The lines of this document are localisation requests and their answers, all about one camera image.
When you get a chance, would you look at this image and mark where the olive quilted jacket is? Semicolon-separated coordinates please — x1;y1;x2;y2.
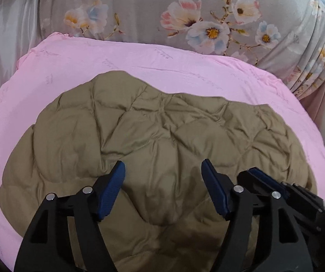
0;71;317;271

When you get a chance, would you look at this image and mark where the grey floral curtain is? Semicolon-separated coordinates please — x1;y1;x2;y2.
39;0;325;100

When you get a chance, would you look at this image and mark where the pink bed sheet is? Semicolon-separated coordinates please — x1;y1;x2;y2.
0;33;325;268

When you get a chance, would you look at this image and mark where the white satin curtain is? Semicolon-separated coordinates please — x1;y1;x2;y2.
0;0;41;87

